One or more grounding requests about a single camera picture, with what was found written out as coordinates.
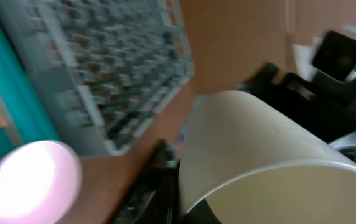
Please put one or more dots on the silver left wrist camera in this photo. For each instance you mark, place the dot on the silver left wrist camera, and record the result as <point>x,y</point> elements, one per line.
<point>335,54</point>

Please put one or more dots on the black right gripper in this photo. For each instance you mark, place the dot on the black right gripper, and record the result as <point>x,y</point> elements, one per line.
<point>320,104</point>

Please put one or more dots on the white ceramic cup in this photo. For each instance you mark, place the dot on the white ceramic cup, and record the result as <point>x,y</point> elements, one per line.
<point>252,164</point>

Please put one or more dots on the pink shallow bowl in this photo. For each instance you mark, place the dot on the pink shallow bowl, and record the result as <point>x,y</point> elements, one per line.
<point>39,182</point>

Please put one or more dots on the grey plastic dishwasher rack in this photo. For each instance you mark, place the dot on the grey plastic dishwasher rack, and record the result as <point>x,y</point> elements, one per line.
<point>103,69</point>

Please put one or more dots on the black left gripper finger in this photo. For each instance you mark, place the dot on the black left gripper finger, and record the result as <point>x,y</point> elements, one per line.
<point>153,198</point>

